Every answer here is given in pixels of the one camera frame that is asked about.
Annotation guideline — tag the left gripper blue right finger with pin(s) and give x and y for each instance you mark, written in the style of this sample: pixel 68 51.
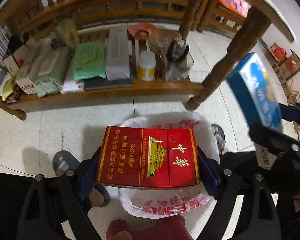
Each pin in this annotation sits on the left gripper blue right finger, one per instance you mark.
pixel 209 174

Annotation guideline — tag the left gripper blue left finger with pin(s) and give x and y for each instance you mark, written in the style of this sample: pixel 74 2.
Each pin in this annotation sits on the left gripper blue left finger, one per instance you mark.
pixel 87 175

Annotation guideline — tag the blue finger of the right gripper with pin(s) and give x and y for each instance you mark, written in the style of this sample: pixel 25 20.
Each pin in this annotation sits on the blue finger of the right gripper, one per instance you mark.
pixel 290 112

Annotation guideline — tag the red cigarette pack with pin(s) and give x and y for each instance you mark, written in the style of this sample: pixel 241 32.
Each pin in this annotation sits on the red cigarette pack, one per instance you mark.
pixel 146 158

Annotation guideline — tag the blue cartoon medicine box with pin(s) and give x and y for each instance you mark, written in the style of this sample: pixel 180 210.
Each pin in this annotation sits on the blue cartoon medicine box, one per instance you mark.
pixel 249 82

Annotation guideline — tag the person's right hand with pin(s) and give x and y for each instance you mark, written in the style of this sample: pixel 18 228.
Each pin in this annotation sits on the person's right hand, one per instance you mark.
pixel 297 205

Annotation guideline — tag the right black sandal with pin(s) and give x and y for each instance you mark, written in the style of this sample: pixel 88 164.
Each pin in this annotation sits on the right black sandal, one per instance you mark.
pixel 220 137

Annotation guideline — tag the red stool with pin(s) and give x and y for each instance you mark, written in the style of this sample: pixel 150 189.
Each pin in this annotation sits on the red stool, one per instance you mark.
pixel 165 228

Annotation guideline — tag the green wet wipes pack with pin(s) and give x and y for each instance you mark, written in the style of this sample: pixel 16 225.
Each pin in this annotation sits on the green wet wipes pack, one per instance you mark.
pixel 89 61

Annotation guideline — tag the white plastic jar yellow label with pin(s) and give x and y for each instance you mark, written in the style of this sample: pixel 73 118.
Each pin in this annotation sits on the white plastic jar yellow label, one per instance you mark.
pixel 146 66

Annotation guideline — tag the pink plastic bag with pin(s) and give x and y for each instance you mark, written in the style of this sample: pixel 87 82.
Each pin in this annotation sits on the pink plastic bag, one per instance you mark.
pixel 239 7

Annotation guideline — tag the wooden armchair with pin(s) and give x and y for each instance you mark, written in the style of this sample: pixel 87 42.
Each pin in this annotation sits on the wooden armchair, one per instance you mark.
pixel 211 13

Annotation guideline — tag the long wooden bench sofa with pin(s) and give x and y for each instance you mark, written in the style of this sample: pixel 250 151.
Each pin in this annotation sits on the long wooden bench sofa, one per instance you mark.
pixel 39 17

